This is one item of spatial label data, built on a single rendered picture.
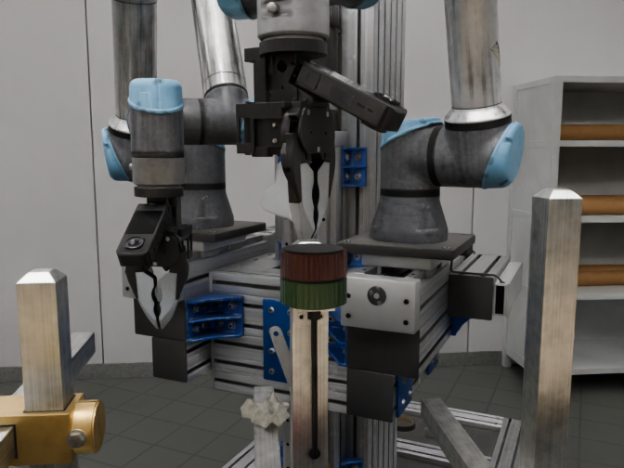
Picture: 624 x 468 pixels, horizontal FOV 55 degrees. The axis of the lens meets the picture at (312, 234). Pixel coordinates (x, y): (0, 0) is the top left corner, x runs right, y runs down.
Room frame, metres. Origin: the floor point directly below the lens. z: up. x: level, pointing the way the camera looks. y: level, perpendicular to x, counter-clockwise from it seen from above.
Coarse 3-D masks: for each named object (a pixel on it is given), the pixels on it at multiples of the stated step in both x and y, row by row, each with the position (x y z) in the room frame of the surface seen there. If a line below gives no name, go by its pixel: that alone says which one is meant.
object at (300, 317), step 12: (288, 252) 0.51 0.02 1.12; (300, 252) 0.51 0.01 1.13; (312, 252) 0.51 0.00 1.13; (324, 252) 0.51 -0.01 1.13; (336, 252) 0.51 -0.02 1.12; (300, 312) 0.55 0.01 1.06; (312, 312) 0.52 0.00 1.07; (324, 312) 0.56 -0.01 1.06; (300, 324) 0.55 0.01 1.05; (312, 324) 0.52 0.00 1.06; (324, 324) 0.56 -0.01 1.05; (312, 336) 0.52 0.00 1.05; (312, 348) 0.53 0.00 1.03; (312, 360) 0.54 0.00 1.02; (312, 372) 0.54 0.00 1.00; (312, 384) 0.55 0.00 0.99; (312, 396) 0.55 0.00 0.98; (312, 408) 0.55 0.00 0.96; (312, 420) 0.55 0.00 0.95; (312, 432) 0.55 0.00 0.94; (312, 444) 0.55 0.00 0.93; (312, 456) 0.55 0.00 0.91
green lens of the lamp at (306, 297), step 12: (288, 288) 0.51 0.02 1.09; (300, 288) 0.50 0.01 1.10; (312, 288) 0.50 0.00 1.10; (324, 288) 0.50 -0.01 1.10; (336, 288) 0.51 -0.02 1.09; (288, 300) 0.51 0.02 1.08; (300, 300) 0.50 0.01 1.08; (312, 300) 0.50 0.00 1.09; (324, 300) 0.50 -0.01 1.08; (336, 300) 0.51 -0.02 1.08
